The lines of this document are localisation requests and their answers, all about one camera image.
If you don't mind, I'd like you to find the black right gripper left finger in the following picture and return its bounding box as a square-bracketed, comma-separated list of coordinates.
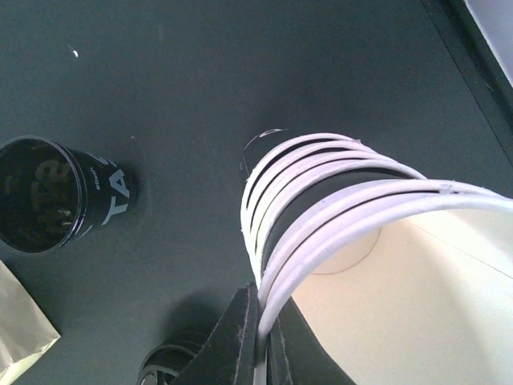
[173, 282, 259, 384]

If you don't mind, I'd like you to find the black coffee cup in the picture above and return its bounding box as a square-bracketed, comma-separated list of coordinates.
[1, 136, 137, 255]

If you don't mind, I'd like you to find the stack of white paper cups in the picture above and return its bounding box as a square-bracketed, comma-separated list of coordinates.
[240, 129, 512, 384]

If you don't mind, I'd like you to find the cream paper bag with handles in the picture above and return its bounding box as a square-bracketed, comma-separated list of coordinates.
[0, 264, 60, 384]

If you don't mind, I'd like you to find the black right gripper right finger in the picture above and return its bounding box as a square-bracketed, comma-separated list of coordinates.
[267, 299, 355, 385]

